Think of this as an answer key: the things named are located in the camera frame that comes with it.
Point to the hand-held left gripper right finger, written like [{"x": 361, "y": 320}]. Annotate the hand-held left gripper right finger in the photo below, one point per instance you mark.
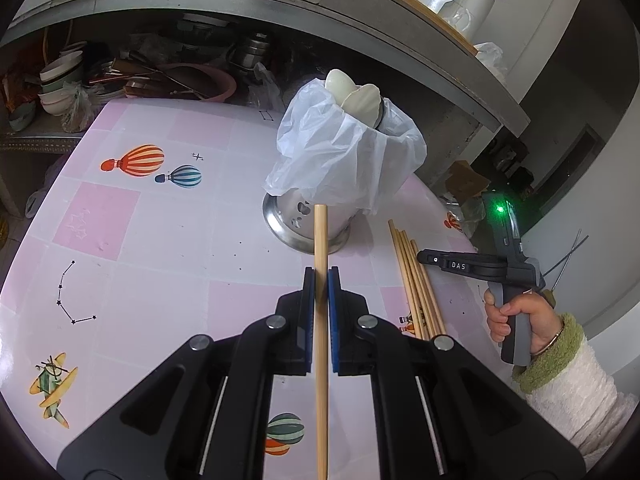
[{"x": 334, "y": 320}]

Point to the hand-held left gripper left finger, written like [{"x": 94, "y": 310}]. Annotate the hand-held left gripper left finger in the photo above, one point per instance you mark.
[{"x": 310, "y": 320}]

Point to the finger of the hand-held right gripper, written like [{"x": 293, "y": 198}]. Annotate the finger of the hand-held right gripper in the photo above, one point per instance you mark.
[{"x": 450, "y": 262}]

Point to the steel utensil holder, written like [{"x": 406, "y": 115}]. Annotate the steel utensil holder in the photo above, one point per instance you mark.
[{"x": 290, "y": 215}]

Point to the person's right forearm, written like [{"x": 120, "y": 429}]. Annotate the person's right forearm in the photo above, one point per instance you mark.
[{"x": 585, "y": 390}]

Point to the person's right hand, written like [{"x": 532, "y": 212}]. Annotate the person's right hand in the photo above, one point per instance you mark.
[{"x": 542, "y": 317}]

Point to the cardboard box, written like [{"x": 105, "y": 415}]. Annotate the cardboard box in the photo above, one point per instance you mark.
[{"x": 467, "y": 185}]

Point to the white plastic bag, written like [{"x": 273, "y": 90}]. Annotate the white plastic bag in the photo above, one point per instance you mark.
[{"x": 340, "y": 160}]

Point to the pink printed tablecloth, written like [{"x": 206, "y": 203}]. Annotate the pink printed tablecloth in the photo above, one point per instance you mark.
[{"x": 150, "y": 270}]

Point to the pink plastic basin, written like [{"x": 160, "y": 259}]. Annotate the pink plastic basin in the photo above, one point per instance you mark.
[{"x": 220, "y": 85}]

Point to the stacked steel pots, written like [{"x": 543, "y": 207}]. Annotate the stacked steel pots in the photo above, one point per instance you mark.
[{"x": 252, "y": 50}]

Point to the stack of white bowls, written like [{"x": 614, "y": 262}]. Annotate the stack of white bowls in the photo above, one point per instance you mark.
[{"x": 60, "y": 75}]

